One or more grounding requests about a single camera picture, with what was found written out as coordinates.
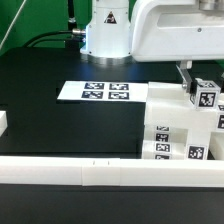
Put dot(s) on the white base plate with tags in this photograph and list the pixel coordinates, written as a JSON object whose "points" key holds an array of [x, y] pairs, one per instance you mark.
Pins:
{"points": [[103, 91]]}

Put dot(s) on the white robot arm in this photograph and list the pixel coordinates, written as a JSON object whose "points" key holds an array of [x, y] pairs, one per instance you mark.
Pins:
{"points": [[108, 36]]}

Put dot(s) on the white diagonal rod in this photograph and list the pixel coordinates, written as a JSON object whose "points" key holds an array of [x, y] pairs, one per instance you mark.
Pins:
{"points": [[20, 9]]}

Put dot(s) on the white U-shaped fence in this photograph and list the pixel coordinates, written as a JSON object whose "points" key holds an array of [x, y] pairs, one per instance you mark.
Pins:
{"points": [[111, 172]]}

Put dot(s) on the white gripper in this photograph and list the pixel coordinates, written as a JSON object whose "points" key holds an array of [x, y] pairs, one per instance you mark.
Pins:
{"points": [[178, 30]]}

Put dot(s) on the white chair back frame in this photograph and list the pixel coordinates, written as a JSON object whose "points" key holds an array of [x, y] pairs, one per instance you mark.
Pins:
{"points": [[168, 104]]}

